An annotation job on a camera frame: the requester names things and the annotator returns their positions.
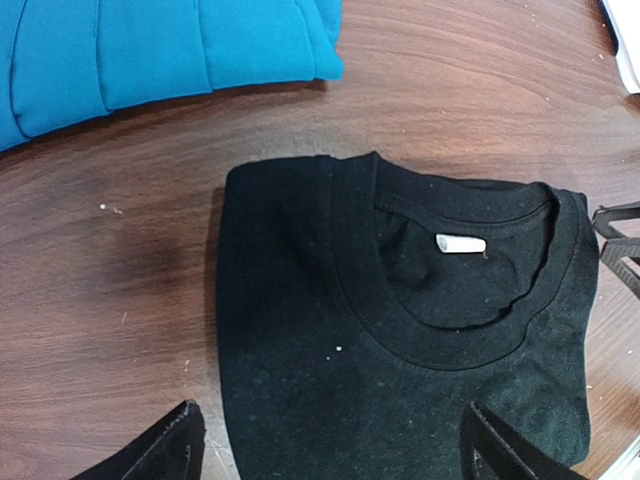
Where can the white laundry basket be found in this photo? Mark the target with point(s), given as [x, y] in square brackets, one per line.
[623, 18]

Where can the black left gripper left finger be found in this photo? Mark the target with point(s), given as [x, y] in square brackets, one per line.
[171, 449]

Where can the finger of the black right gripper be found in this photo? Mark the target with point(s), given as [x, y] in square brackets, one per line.
[617, 246]

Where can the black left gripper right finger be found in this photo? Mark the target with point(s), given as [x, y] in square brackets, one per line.
[491, 449]

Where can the black garment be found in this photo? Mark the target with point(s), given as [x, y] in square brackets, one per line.
[362, 306]

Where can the blue pleated skirt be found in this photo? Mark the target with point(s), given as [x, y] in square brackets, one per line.
[65, 62]

